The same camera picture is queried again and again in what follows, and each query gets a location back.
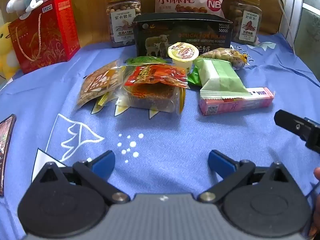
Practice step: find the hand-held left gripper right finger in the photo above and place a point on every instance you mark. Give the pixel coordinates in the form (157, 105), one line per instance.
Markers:
(221, 162)

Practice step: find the clear pecan jar gold lid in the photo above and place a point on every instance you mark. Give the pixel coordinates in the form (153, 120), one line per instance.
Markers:
(247, 20)

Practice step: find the red gift box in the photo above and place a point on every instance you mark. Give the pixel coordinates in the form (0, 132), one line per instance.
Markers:
(50, 37)

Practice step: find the red mooncake packet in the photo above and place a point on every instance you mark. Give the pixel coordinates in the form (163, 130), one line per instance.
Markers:
(150, 90)

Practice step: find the brown cake packet gold edge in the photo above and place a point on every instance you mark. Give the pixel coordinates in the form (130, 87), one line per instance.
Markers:
(100, 82)

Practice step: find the pale green wafer packet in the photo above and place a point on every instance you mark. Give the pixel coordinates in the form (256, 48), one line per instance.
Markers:
(220, 80)

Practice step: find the bright green packet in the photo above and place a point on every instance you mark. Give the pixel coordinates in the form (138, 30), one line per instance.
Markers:
(193, 77)

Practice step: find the jelly cup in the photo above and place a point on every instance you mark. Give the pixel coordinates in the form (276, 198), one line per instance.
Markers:
(182, 52)

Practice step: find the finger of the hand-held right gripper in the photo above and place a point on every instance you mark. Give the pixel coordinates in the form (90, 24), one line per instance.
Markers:
(290, 122)

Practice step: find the peanut packet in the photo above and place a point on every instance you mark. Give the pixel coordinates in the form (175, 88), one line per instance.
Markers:
(225, 53)

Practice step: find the green printed packet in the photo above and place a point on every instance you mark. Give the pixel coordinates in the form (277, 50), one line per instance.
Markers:
(142, 60)

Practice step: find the yellow plush toy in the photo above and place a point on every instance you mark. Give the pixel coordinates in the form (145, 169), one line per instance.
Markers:
(6, 52)

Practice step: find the pink carton box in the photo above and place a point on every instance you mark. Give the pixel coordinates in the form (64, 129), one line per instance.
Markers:
(237, 102)

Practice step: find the frosted glass door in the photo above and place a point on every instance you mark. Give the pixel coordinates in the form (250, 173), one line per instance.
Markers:
(305, 10)

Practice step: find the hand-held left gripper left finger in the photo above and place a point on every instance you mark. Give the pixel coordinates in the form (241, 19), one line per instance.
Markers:
(103, 163)

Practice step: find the blue printed cloth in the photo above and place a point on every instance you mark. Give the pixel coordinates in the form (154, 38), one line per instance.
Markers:
(162, 130)

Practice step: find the brown padded headboard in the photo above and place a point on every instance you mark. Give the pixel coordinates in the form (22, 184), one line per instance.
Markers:
(271, 20)

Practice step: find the person's right hand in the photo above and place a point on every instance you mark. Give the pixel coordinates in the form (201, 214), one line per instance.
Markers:
(317, 173)

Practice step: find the black tin box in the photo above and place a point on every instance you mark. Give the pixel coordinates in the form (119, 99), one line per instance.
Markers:
(160, 30)

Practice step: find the clear nut jar gold lid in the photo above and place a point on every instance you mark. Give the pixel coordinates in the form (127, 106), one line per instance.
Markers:
(122, 17)

